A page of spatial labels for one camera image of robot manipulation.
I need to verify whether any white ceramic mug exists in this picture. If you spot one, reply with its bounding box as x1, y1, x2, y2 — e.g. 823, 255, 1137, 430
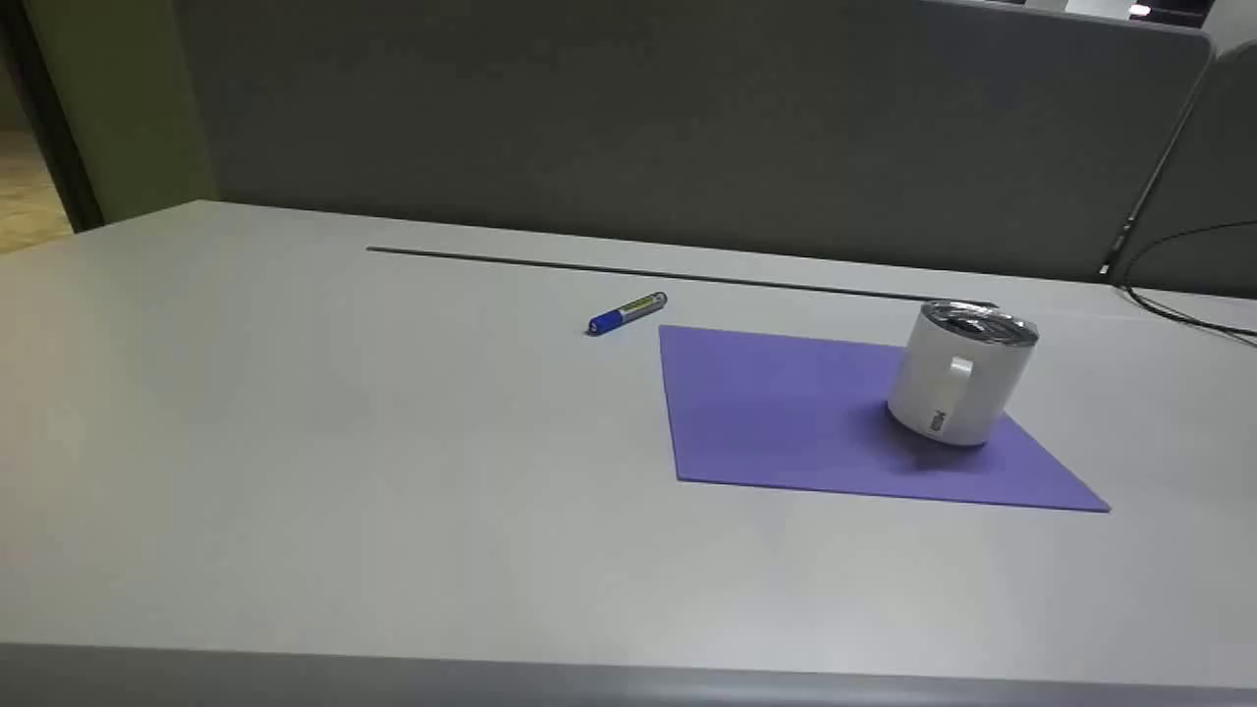
882, 297, 1042, 451

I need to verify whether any blue and grey marker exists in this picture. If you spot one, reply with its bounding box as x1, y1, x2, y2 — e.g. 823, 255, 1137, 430
580, 288, 671, 343

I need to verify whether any purple rectangular mat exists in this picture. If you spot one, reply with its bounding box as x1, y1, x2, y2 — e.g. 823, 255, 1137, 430
654, 320, 1112, 515

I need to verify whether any large grey partition panel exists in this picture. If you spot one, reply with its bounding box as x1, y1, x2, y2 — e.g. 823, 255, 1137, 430
174, 0, 1212, 284

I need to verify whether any black cable by partition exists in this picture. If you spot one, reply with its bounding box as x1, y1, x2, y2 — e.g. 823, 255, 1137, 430
1095, 213, 1257, 349

